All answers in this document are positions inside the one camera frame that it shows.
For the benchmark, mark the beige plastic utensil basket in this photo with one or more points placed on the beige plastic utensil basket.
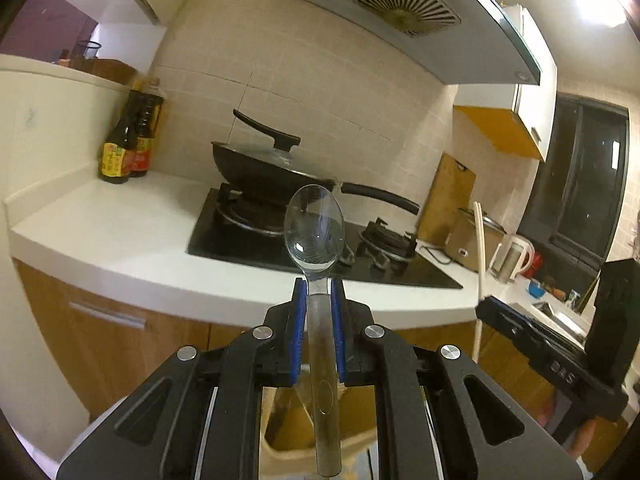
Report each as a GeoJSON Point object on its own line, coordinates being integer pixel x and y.
{"type": "Point", "coordinates": [287, 435]}

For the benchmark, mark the blue bowl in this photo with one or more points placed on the blue bowl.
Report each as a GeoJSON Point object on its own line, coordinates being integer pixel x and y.
{"type": "Point", "coordinates": [537, 291]}

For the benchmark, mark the brown wooden tray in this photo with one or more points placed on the brown wooden tray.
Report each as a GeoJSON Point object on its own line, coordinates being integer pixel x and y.
{"type": "Point", "coordinates": [112, 70]}

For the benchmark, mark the person's right hand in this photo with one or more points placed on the person's right hand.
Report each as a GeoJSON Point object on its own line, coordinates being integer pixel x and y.
{"type": "Point", "coordinates": [585, 440]}

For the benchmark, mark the clear plastic spoon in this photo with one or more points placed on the clear plastic spoon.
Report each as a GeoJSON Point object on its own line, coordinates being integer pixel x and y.
{"type": "Point", "coordinates": [315, 230]}

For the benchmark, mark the grey range hood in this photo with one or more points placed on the grey range hood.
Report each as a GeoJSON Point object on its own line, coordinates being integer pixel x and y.
{"type": "Point", "coordinates": [350, 15]}

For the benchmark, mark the wooden cutting board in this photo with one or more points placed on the wooden cutting board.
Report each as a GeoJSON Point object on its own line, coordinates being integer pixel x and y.
{"type": "Point", "coordinates": [447, 195]}

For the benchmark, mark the large dark sauce bottle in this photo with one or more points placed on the large dark sauce bottle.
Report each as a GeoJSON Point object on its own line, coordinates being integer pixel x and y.
{"type": "Point", "coordinates": [147, 130]}

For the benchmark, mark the cream chopstick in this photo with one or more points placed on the cream chopstick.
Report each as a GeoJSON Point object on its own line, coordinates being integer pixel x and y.
{"type": "Point", "coordinates": [481, 260]}

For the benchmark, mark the small dark soy sauce bottle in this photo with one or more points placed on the small dark soy sauce bottle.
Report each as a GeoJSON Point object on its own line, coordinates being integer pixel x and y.
{"type": "Point", "coordinates": [115, 160]}

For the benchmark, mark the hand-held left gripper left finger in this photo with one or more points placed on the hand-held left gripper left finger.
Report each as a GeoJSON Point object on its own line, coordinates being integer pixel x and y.
{"type": "Point", "coordinates": [300, 320]}

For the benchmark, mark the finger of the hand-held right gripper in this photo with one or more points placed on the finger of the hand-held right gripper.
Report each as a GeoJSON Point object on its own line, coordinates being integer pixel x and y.
{"type": "Point", "coordinates": [540, 350]}

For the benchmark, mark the white electric kettle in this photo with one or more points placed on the white electric kettle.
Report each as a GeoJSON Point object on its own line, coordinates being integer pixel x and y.
{"type": "Point", "coordinates": [515, 260]}

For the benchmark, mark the dark window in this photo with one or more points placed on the dark window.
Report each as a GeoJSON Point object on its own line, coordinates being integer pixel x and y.
{"type": "Point", "coordinates": [575, 175]}

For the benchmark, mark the red container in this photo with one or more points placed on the red container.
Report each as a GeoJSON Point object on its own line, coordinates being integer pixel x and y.
{"type": "Point", "coordinates": [535, 264]}

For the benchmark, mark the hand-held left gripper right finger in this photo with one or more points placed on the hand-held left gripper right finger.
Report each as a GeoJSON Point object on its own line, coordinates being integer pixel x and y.
{"type": "Point", "coordinates": [338, 325]}

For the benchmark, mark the black wok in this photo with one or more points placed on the black wok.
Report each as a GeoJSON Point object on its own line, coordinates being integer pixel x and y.
{"type": "Point", "coordinates": [250, 175]}

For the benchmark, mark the white and yellow wall cabinet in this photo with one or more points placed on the white and yellow wall cabinet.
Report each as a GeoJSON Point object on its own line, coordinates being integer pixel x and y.
{"type": "Point", "coordinates": [530, 100]}

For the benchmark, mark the black gas stove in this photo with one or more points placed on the black gas stove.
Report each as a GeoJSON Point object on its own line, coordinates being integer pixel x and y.
{"type": "Point", "coordinates": [240, 245]}

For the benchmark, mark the beige rice cooker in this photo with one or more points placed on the beige rice cooker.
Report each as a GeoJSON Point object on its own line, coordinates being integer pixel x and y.
{"type": "Point", "coordinates": [462, 245]}

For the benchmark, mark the wooden base cabinet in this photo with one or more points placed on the wooden base cabinet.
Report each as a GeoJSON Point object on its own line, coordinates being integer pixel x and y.
{"type": "Point", "coordinates": [50, 340]}

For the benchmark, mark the white kitchen countertop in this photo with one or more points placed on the white kitchen countertop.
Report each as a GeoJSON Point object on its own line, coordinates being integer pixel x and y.
{"type": "Point", "coordinates": [125, 230]}

